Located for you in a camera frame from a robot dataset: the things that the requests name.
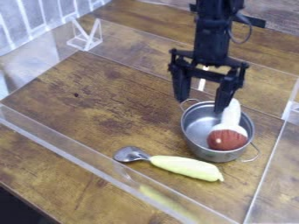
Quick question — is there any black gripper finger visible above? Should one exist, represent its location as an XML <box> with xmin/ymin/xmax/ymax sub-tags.
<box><xmin>214</xmin><ymin>77</ymin><xmax>243</xmax><ymax>114</ymax></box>
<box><xmin>171</xmin><ymin>66</ymin><xmax>192</xmax><ymax>102</ymax></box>

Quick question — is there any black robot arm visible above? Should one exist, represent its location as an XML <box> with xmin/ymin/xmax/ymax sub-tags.
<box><xmin>168</xmin><ymin>0</ymin><xmax>252</xmax><ymax>113</ymax></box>

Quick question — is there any silver metal pot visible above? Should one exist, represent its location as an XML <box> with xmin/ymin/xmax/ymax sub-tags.
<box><xmin>182</xmin><ymin>101</ymin><xmax>260</xmax><ymax>163</ymax></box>

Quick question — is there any black bar on table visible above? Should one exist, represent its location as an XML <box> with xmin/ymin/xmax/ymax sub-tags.
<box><xmin>190</xmin><ymin>3</ymin><xmax>267</xmax><ymax>28</ymax></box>

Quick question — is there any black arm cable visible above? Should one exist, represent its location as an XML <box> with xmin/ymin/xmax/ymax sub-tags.
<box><xmin>227</xmin><ymin>12</ymin><xmax>255</xmax><ymax>46</ymax></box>

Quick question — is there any clear acrylic triangle bracket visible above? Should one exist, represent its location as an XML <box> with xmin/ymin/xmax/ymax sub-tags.
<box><xmin>67</xmin><ymin>18</ymin><xmax>103</xmax><ymax>52</ymax></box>

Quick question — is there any spoon with yellow handle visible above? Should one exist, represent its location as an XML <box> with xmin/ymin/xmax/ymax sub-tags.
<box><xmin>113</xmin><ymin>146</ymin><xmax>224</xmax><ymax>182</ymax></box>

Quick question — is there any clear acrylic enclosure wall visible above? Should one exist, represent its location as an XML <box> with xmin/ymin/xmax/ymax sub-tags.
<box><xmin>0</xmin><ymin>0</ymin><xmax>299</xmax><ymax>224</ymax></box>

